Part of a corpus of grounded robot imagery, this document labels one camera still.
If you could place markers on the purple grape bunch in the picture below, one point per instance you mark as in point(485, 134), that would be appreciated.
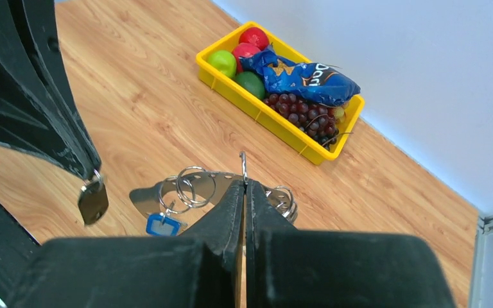
point(317, 121)

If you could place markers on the black tag key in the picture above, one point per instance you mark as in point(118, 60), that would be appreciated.
point(93, 199)

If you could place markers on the blue Doritos chip bag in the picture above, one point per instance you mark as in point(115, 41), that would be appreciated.
point(312, 81)

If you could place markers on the yellow plastic bin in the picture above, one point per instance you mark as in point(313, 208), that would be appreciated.
point(262, 113)

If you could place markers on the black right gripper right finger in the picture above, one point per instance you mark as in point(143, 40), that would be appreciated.
point(288, 267)

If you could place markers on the dark green lime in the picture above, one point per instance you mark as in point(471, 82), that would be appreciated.
point(252, 83)

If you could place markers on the pink red apple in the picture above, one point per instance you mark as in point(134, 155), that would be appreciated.
point(245, 50)

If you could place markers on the blue tag key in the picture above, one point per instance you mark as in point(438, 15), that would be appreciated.
point(163, 224)

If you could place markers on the light green apple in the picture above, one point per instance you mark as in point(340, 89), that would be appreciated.
point(224, 62)

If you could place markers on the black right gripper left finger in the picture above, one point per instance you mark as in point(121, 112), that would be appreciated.
point(199, 268)

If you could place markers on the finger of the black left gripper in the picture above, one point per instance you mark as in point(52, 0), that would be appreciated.
point(24, 125)
point(35, 22)

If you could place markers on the silver metal key holder plate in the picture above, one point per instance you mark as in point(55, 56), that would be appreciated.
point(195, 188)

